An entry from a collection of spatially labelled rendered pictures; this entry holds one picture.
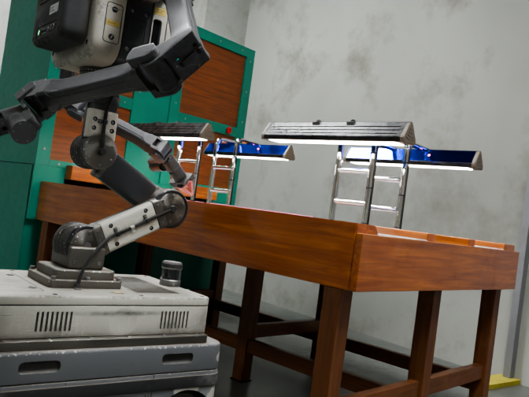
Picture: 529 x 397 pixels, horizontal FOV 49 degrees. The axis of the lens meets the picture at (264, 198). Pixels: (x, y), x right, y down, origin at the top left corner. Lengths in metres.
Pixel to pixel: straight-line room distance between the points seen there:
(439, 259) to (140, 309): 0.97
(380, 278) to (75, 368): 0.86
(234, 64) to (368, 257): 2.37
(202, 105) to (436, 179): 1.59
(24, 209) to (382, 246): 1.88
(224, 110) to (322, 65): 1.46
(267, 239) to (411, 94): 2.64
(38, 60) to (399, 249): 2.07
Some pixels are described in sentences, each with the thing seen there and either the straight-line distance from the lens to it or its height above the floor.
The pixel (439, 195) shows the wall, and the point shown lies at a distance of 3.99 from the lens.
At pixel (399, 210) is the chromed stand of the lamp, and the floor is 0.84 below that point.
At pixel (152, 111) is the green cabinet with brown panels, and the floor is 1.23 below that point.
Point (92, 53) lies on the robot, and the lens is 1.71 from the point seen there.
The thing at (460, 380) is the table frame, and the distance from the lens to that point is 2.53.
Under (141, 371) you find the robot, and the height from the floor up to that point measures 0.27.
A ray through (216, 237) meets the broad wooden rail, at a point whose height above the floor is 0.65.
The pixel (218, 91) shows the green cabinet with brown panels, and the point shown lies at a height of 1.46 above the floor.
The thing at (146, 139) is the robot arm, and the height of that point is 0.98.
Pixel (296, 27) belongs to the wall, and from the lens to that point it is 5.36.
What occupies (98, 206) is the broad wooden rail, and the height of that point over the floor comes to 0.69.
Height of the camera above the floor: 0.76
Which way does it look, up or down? 1 degrees up
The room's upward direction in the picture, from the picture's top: 8 degrees clockwise
